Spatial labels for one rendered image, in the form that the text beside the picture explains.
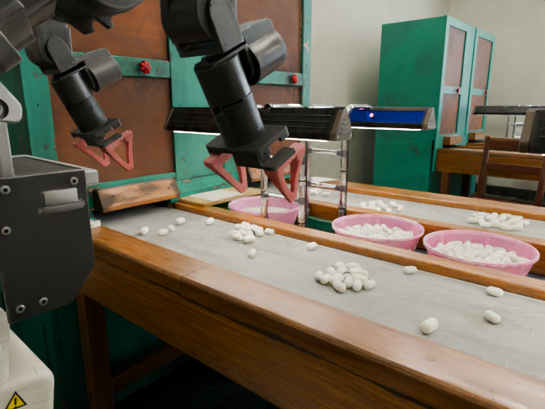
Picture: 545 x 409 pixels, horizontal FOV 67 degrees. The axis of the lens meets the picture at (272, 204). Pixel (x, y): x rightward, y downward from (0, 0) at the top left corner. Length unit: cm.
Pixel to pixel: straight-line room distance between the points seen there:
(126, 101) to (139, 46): 19
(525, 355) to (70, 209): 69
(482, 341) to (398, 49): 326
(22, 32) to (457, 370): 63
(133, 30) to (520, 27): 508
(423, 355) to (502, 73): 546
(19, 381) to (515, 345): 72
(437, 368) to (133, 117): 120
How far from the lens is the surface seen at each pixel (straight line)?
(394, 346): 68
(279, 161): 51
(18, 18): 39
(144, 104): 153
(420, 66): 376
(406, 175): 382
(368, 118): 153
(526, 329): 87
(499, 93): 599
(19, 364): 64
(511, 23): 606
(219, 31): 49
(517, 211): 166
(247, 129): 53
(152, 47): 156
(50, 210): 52
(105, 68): 91
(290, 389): 79
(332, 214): 151
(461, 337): 80
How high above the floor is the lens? 112
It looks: 13 degrees down
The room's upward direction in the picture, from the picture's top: straight up
